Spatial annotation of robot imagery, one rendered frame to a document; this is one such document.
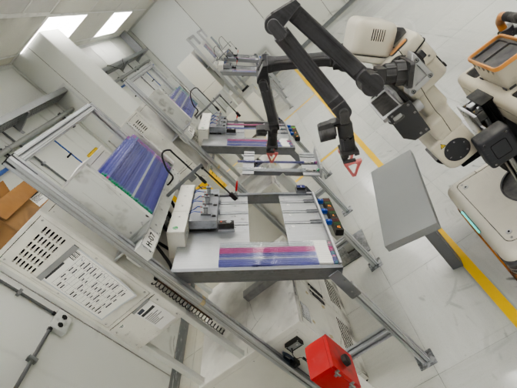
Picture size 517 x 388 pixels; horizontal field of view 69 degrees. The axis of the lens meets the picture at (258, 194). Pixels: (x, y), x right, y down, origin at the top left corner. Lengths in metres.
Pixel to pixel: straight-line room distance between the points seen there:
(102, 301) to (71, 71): 3.62
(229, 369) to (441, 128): 1.44
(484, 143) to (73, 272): 1.68
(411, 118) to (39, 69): 4.33
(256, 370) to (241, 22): 8.18
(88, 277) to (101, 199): 0.32
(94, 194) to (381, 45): 1.22
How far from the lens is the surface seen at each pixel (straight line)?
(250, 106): 6.36
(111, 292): 1.70
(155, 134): 2.87
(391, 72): 1.39
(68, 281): 1.72
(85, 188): 1.59
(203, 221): 1.81
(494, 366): 2.00
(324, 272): 1.61
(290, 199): 2.11
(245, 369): 1.99
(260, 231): 3.18
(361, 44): 1.49
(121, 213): 1.60
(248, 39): 9.34
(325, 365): 1.34
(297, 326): 1.79
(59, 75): 5.06
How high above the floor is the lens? 1.72
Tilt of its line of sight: 21 degrees down
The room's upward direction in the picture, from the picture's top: 46 degrees counter-clockwise
